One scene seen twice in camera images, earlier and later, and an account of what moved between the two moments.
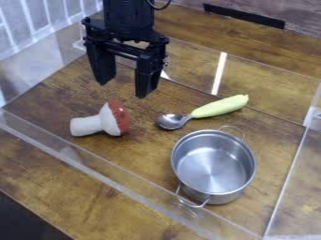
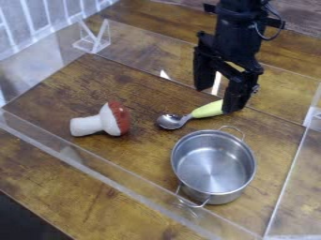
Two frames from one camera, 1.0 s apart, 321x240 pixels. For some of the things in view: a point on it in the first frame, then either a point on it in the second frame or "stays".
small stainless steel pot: [214, 164] stays
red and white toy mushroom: [111, 120] stays
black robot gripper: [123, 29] to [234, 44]
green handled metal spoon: [172, 121] stays
